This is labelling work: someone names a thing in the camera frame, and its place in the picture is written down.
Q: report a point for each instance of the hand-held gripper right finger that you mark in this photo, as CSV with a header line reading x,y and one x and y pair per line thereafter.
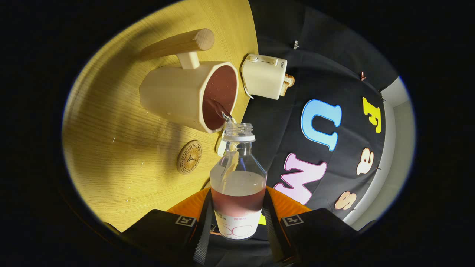
x,y
272,233

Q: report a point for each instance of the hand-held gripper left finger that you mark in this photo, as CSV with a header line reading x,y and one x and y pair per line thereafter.
x,y
202,241

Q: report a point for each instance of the clear juice bottle pink label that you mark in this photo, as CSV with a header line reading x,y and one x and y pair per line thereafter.
x,y
237,207

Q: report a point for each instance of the round wooden coaster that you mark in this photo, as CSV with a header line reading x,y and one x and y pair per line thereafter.
x,y
189,157

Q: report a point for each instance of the white divided dish with beans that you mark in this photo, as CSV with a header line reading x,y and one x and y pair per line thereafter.
x,y
220,148

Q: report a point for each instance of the wooden table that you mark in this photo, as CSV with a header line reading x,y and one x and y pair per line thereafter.
x,y
122,167

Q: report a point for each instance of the black backdrop cloth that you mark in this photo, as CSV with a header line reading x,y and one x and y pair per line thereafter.
x,y
282,118

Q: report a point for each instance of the toast slice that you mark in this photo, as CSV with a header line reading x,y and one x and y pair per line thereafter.
x,y
290,80
285,90

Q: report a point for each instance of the cream toaster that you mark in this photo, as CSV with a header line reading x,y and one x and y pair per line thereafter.
x,y
263,76

